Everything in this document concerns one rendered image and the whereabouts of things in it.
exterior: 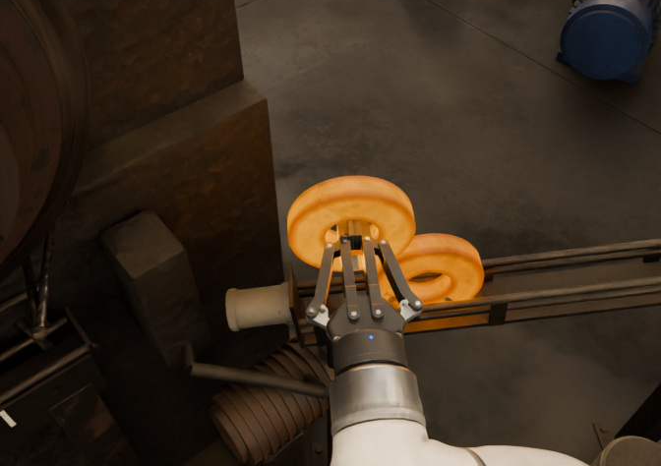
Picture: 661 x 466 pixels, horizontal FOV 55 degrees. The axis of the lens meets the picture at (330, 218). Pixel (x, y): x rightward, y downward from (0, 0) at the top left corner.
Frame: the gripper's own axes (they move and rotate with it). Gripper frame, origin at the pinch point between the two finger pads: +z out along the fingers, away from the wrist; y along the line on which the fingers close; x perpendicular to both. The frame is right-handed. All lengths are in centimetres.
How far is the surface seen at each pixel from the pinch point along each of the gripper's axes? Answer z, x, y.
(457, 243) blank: -0.1, -6.2, 13.9
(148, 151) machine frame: 11.4, 1.8, -25.1
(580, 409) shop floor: 5, -85, 57
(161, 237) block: 2.7, -4.9, -24.0
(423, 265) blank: -2.1, -8.1, 9.3
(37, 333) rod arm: -16.5, 6.8, -31.4
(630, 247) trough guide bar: 1.9, -12.7, 40.0
